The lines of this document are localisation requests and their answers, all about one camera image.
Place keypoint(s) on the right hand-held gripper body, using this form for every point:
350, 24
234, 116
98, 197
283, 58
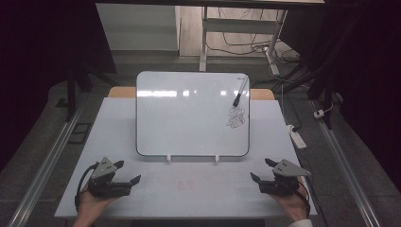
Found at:
280, 186

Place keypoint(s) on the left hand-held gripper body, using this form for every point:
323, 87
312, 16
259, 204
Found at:
107, 187

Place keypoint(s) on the grey whiteboard marker pen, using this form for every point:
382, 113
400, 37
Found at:
240, 91

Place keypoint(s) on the white dry-erase whiteboard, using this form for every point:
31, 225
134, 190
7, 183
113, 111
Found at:
189, 119

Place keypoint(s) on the person's right hand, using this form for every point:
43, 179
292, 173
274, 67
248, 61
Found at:
296, 205

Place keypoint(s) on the person's left hand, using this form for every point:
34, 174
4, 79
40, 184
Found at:
90, 206

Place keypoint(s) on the pale blue table mat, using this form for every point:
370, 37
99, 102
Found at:
113, 142

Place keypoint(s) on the white whiteboard support clip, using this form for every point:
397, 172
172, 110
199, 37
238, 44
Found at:
169, 158
217, 158

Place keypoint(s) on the small white adapter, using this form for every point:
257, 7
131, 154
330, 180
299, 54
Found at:
319, 113

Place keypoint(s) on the black metal stand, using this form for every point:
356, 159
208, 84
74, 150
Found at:
315, 85
71, 94

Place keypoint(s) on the dark curtain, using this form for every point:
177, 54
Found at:
365, 63
31, 63

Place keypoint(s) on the white cabinet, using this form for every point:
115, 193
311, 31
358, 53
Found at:
138, 28

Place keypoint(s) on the black floor frame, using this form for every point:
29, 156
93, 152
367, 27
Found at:
74, 134

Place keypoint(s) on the aluminium floor rail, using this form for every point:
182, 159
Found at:
346, 170
47, 164

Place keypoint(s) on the white desk frame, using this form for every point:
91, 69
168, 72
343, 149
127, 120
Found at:
239, 26

